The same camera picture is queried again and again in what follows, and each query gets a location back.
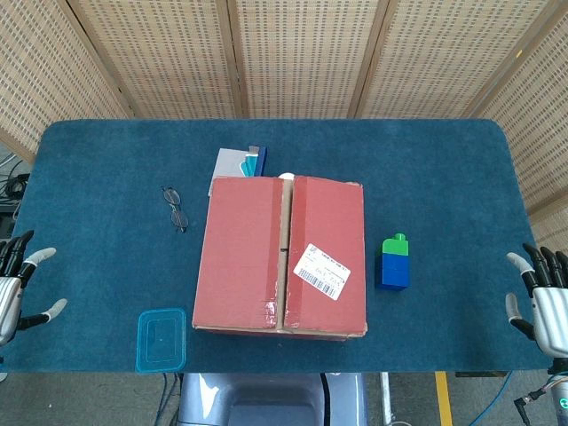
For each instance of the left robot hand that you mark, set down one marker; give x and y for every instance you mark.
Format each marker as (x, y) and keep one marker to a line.
(10, 306)

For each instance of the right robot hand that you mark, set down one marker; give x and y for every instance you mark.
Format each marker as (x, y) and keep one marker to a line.
(550, 315)

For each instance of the red brown cardboard box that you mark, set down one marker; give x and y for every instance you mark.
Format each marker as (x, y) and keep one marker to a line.
(239, 248)

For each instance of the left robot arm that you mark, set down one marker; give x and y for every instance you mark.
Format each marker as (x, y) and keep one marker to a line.
(2, 376)

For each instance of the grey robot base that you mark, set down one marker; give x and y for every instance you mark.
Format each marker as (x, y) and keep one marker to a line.
(275, 399)

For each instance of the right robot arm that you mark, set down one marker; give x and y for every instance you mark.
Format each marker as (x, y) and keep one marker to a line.
(560, 399)

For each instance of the grey and blue paper carton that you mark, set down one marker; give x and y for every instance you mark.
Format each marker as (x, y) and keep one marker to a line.
(228, 166)

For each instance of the clear blue plastic lid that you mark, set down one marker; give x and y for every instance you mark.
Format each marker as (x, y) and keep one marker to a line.
(160, 341)

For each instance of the blue toy brick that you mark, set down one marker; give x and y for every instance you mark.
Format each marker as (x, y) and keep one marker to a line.
(393, 273)

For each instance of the blue table cloth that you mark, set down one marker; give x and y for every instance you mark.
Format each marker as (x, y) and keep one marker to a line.
(111, 155)

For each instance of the white metal leg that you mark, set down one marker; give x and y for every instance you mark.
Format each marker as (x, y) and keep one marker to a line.
(385, 395)

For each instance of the thin-framed eyeglasses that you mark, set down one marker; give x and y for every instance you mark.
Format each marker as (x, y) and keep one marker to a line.
(170, 195)

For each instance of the small white ball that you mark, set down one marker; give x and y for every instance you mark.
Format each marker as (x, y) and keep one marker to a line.
(286, 175)

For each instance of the woven bamboo folding screen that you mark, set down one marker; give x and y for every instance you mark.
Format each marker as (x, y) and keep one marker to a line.
(302, 53)

